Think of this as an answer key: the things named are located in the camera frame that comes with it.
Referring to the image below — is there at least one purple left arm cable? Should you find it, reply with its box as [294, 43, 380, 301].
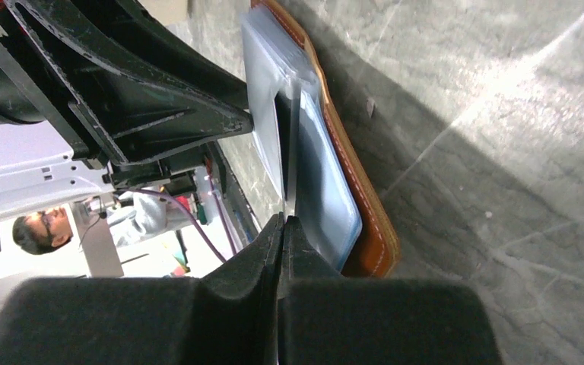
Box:
[130, 173, 240, 264]

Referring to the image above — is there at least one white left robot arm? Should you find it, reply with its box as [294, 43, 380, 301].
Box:
[0, 1, 253, 221]

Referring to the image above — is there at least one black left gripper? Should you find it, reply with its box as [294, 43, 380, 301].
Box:
[0, 0, 253, 190]

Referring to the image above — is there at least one person with glasses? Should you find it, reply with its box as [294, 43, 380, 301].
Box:
[11, 192, 191, 256]

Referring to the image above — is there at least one light blue credit card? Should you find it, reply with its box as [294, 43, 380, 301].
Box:
[296, 91, 363, 271]

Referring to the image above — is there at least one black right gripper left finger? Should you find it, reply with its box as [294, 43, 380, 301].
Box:
[0, 214, 284, 364]

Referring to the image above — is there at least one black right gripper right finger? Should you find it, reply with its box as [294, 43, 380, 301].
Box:
[278, 217, 503, 364]

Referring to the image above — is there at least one brown leather card holder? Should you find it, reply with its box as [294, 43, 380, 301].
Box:
[250, 0, 401, 278]

